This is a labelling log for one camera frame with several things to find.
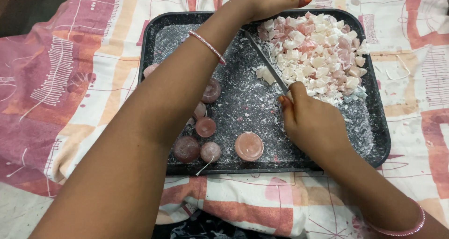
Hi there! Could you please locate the person's right hand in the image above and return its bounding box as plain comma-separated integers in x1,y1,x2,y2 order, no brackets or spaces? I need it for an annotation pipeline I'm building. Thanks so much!
277,81,352,163

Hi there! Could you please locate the person's left hand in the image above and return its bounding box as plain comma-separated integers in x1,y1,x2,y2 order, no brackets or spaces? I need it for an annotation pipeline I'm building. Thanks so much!
215,0,313,37

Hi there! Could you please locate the steel kitchen knife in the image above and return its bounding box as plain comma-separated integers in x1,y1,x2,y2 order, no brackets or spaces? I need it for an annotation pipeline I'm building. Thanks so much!
244,31,292,98

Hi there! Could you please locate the pile of chopped wax pieces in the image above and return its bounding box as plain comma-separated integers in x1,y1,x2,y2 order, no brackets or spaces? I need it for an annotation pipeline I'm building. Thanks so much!
253,11,371,107

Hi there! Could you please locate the thin pink beaded bangle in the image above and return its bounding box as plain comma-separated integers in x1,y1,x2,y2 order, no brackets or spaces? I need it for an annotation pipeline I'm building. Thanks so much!
188,30,227,65

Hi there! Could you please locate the black speckled tray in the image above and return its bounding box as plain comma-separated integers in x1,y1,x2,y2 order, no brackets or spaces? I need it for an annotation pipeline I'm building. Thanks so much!
138,9,392,176

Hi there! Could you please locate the white candle wick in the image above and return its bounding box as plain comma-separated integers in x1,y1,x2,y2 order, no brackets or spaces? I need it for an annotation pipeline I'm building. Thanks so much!
385,54,411,81
195,156,215,177

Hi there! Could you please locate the cluster of pink round candles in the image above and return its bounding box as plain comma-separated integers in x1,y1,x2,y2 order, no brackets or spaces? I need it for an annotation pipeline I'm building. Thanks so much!
143,63,264,164

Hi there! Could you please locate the pink patterned bedsheet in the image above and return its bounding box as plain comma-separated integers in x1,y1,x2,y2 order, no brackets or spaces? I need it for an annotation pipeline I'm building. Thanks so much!
0,0,449,239

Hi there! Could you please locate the dark patterned garment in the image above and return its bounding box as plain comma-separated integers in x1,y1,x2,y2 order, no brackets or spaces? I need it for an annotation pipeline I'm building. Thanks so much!
152,209,292,239

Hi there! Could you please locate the wide pink glitter bangle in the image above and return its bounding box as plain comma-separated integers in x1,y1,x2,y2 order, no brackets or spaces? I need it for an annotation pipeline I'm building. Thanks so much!
365,202,426,237

